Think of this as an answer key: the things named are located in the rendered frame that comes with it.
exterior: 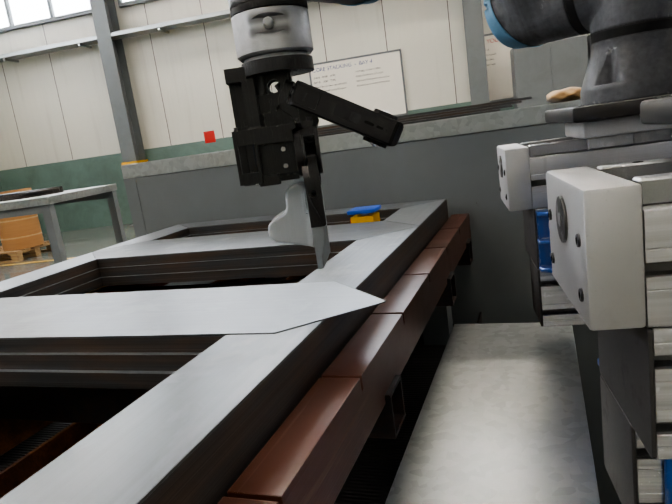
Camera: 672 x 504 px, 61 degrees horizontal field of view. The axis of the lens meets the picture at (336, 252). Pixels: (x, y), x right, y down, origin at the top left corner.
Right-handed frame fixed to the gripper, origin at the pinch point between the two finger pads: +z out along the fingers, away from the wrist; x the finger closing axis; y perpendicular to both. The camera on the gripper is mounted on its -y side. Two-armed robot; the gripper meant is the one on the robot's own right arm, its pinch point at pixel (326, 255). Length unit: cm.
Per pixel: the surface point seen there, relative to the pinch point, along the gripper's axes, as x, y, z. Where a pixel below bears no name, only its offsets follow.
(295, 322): 4.3, 3.9, 5.4
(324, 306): 0.2, 1.0, 5.4
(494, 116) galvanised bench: -72, -40, -12
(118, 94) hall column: -961, 333, -134
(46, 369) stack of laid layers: -2.8, 33.3, 9.1
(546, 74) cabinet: -791, -333, -58
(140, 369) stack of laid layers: 1.7, 21.1, 9.0
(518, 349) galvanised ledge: -25.7, -27.2, 24.4
